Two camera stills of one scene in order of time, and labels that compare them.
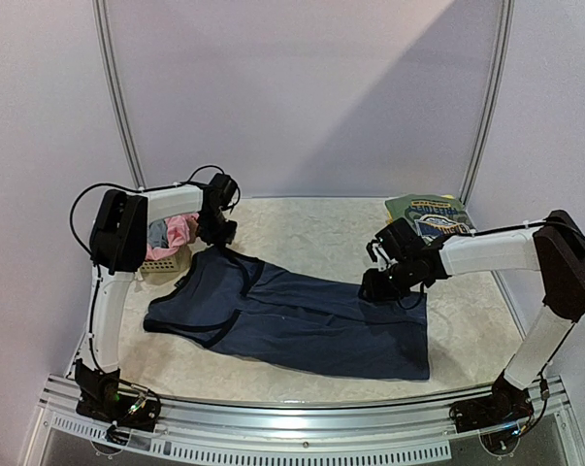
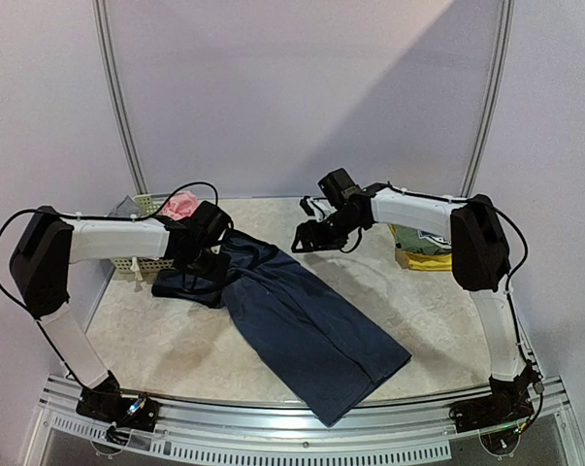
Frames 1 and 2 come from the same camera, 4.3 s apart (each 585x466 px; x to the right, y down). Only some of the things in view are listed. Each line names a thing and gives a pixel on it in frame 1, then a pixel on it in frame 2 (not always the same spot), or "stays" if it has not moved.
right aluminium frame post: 503,54 stays
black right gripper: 376,286 -> 318,231
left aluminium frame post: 102,23 stays
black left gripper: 226,237 -> 218,272
